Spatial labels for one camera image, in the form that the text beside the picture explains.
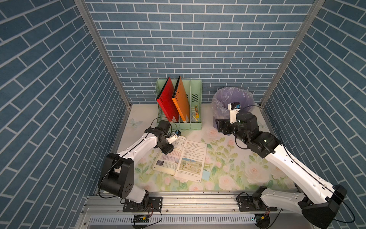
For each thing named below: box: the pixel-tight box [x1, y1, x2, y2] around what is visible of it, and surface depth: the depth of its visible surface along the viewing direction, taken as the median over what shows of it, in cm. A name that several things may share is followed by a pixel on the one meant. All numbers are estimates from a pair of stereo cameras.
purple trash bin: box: [211, 86, 255, 130], surface depth 96 cm
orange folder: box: [171, 75, 191, 123], surface depth 93 cm
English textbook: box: [152, 135, 208, 183], surface depth 88 cm
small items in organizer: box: [192, 104, 200, 122], surface depth 114 cm
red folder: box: [155, 76, 179, 123], surface depth 89 cm
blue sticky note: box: [202, 169, 211, 181], surface depth 85 cm
